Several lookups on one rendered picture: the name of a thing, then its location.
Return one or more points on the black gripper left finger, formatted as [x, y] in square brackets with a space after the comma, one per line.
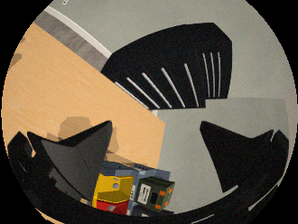
[78, 159]

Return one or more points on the yellow long thin bar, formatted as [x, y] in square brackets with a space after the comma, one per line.
[94, 202]

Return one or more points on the red open bin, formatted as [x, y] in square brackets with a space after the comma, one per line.
[120, 208]

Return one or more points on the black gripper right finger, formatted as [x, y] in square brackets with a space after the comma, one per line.
[231, 153]

